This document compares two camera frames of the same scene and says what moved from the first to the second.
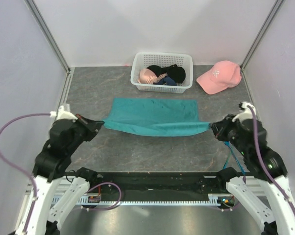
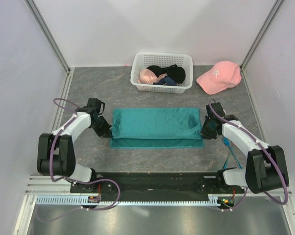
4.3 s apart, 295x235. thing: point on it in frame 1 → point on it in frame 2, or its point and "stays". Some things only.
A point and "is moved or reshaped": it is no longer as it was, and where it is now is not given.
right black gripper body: x=232 y=131 → x=207 y=131
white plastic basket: x=142 y=60 stays
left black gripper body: x=82 y=133 → x=101 y=127
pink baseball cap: x=224 y=74 stays
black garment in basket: x=173 y=71 stays
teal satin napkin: x=158 y=117 is moved or reshaped
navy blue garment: x=168 y=81 stays
